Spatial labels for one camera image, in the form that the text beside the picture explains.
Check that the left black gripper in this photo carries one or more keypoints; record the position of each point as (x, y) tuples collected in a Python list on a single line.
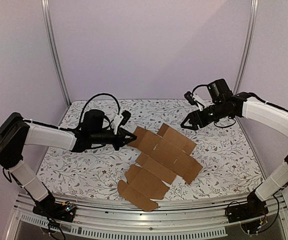
[(121, 135)]

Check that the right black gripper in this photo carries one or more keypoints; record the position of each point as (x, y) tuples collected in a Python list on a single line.
[(201, 117)]

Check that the brown cardboard box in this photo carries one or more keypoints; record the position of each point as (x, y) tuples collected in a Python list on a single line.
[(163, 156)]

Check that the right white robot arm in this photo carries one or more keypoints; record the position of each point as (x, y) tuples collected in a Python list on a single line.
[(243, 105)]

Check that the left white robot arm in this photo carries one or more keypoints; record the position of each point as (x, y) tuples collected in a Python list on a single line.
[(17, 132)]

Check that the floral patterned table mat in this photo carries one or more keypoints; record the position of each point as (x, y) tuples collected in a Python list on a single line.
[(229, 166)]

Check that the perforated metal strip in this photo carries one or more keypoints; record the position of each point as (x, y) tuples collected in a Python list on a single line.
[(126, 233)]

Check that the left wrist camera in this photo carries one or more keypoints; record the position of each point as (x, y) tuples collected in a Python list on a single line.
[(120, 120)]

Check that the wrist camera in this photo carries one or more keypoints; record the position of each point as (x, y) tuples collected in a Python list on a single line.
[(195, 100), (120, 120)]

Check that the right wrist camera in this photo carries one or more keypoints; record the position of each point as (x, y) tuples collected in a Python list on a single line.
[(195, 100)]

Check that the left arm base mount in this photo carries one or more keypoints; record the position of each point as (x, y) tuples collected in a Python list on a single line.
[(47, 207)]

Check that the aluminium front rail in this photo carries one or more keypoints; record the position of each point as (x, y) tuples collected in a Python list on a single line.
[(169, 214)]

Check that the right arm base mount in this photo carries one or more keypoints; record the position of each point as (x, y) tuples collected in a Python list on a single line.
[(246, 212)]

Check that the right aluminium corner post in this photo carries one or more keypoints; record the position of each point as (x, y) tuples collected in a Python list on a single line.
[(247, 45)]

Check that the aluminium corner post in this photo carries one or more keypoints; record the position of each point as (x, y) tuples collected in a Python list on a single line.
[(45, 6), (247, 45)]

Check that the left aluminium corner post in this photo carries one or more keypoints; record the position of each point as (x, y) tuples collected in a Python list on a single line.
[(45, 6)]

